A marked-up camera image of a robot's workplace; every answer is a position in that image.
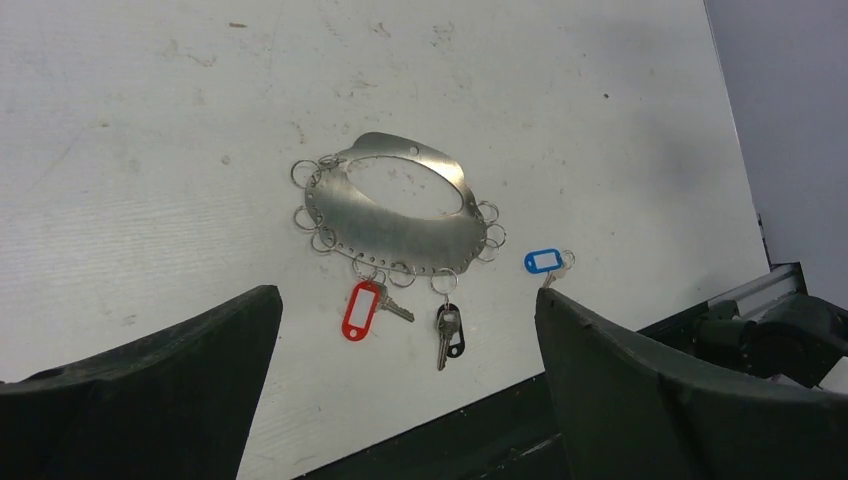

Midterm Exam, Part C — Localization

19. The red key tag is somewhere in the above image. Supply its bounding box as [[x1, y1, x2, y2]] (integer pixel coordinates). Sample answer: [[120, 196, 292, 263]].
[[341, 280, 381, 342]]

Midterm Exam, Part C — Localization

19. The silver key by red tag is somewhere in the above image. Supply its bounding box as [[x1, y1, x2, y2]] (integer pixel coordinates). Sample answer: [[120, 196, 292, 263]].
[[376, 282, 415, 323]]

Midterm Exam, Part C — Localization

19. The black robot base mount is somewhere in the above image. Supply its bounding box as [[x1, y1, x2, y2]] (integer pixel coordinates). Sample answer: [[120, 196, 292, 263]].
[[693, 294, 847, 388]]

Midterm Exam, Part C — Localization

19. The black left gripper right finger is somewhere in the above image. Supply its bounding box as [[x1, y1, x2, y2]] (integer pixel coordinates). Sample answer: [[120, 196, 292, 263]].
[[535, 289, 847, 479]]

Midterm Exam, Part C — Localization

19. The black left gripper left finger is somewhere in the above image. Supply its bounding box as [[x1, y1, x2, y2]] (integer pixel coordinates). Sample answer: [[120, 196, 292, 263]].
[[1, 285, 283, 479]]

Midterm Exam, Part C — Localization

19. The steel oval key holder plate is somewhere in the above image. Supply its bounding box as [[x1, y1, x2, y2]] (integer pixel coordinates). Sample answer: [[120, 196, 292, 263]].
[[289, 132, 507, 279]]

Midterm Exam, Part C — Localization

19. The blue key tag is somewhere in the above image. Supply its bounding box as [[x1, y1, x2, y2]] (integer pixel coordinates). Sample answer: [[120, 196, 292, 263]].
[[524, 248, 564, 274]]

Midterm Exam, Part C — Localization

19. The black key tag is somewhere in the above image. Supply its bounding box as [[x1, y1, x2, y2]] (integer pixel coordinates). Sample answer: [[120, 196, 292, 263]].
[[436, 303, 466, 358]]

